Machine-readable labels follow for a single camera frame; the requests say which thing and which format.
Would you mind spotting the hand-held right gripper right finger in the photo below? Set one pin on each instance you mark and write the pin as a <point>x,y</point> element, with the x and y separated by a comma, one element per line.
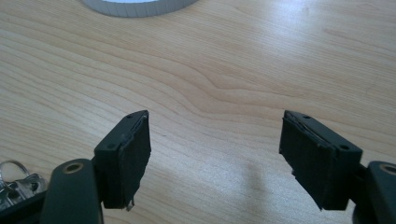
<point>314,161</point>

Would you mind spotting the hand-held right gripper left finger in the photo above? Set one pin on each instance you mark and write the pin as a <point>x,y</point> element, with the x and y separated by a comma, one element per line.
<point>124,168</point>

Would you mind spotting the white ribbed round container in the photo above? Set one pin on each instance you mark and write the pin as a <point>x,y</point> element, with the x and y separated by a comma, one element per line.
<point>137,6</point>

